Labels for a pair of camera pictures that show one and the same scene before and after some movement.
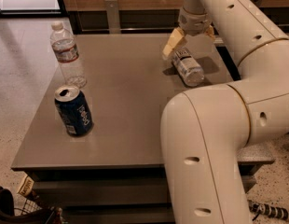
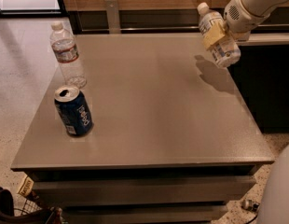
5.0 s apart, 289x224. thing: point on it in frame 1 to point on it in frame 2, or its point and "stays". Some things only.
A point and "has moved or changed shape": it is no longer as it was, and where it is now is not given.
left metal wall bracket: [113, 16] stays
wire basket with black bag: [23, 211] stays
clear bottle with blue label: [184, 63] has moved or changed shape
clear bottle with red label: [66, 53] stays
